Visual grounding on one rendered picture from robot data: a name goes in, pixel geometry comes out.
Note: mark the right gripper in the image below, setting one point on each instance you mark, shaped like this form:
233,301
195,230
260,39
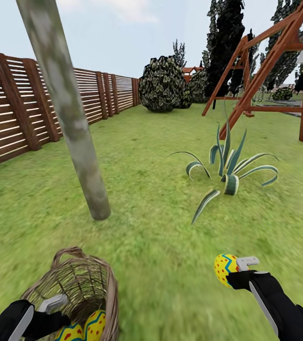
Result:
236,279

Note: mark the easter egg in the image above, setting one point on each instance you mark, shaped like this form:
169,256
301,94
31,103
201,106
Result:
94,326
73,332
223,265

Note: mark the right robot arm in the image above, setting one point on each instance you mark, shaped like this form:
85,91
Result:
284,316

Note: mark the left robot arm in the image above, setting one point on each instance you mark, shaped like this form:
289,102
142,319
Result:
21,319

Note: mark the wicker basket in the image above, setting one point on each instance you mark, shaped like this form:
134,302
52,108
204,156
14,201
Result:
109,287

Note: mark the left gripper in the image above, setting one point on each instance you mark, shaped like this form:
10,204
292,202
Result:
50,324

